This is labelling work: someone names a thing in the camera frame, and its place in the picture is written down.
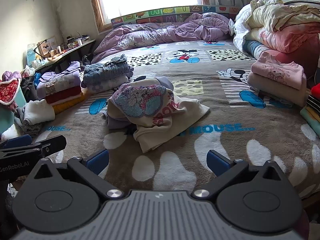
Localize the folded white fleece garment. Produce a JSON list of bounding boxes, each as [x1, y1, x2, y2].
[[24, 99, 55, 125]]

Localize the pink quilt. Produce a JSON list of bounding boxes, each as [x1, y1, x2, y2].
[[245, 21, 320, 54]]

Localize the dark desk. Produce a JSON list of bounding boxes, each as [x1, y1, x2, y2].
[[32, 39, 97, 74]]

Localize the colourful alphabet foam mat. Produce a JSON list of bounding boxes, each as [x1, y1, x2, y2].
[[111, 5, 240, 27]]

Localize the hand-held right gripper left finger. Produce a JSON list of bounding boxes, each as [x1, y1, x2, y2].
[[29, 149, 124, 201]]

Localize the black striped folded garment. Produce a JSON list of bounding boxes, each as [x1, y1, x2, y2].
[[306, 95, 320, 110]]

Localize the cream blanket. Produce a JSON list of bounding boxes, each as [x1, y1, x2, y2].
[[246, 0, 320, 32]]

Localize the framed picture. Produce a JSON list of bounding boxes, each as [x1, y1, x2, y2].
[[37, 37, 57, 55]]

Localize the printed cartoon mouse blanket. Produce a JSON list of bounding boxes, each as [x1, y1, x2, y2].
[[32, 39, 320, 205]]

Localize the purple duvet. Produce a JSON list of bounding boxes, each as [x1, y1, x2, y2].
[[91, 12, 234, 64]]

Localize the cream and lilac sweatshirt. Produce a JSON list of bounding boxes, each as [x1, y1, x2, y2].
[[102, 78, 210, 153]]

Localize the colourful folded clothes stack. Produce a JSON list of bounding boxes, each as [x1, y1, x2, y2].
[[300, 106, 320, 130]]

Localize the blue tissue pack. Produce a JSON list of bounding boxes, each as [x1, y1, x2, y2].
[[27, 49, 40, 67]]

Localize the grey garment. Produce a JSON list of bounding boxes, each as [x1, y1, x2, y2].
[[14, 105, 43, 137]]

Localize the blue rolled blanket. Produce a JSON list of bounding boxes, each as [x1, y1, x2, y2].
[[244, 40, 268, 59]]

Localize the folded lilac top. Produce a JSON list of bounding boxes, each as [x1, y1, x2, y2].
[[36, 61, 82, 98]]

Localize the folded yellow garment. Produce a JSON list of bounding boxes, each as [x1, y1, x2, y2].
[[51, 92, 87, 115]]

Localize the folded dark red garment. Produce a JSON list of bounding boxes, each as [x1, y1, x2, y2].
[[45, 86, 82, 104]]

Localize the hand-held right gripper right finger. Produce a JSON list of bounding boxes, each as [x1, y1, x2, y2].
[[192, 149, 287, 201]]

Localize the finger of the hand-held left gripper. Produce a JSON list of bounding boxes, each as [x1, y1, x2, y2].
[[0, 135, 67, 159], [0, 134, 33, 149]]

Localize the mint green bin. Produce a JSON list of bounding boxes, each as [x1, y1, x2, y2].
[[0, 80, 27, 140]]

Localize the black desk lamp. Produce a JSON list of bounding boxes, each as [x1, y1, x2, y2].
[[34, 39, 49, 55]]

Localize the folded denim jeans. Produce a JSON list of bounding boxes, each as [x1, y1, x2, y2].
[[83, 54, 134, 83]]

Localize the purple fleece garment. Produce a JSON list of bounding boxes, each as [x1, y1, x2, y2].
[[2, 70, 22, 82]]

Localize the red floral heart cushion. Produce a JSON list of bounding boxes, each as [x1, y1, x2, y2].
[[0, 78, 22, 105]]

